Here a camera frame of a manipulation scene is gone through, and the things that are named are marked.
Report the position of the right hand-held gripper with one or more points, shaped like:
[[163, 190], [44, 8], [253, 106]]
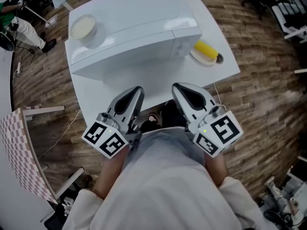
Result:
[[225, 128]]

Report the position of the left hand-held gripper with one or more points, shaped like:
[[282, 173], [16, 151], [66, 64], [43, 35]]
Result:
[[96, 134]]

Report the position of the white microwave door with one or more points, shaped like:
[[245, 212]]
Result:
[[134, 51]]

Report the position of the person's right forearm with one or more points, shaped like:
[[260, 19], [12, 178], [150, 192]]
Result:
[[216, 171]]

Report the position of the person's left forearm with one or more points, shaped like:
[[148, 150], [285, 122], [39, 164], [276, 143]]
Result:
[[110, 176]]

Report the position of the white microwave oven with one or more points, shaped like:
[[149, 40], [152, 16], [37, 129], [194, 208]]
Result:
[[132, 8]]

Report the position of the person's black trousers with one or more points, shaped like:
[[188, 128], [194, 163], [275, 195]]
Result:
[[171, 116]]

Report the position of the person's left shoe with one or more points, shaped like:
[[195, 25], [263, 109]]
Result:
[[153, 118]]

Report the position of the white plate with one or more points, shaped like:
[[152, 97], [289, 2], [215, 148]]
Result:
[[201, 60]]

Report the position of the yellow corn cob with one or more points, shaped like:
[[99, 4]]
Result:
[[206, 49]]

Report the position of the person's light shirt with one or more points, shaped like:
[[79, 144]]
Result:
[[163, 188]]

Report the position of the white round bowl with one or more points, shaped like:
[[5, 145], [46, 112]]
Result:
[[82, 26]]

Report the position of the white gripper device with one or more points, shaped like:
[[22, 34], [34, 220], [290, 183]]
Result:
[[68, 206]]

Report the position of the white power strip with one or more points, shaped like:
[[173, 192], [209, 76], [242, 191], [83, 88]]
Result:
[[18, 68]]

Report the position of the pink checkered table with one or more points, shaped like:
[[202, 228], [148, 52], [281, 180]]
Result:
[[16, 152]]

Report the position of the white round disc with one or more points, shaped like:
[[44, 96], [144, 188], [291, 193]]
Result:
[[7, 133]]

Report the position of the white metal rack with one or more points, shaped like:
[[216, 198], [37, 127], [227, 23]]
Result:
[[296, 32]]

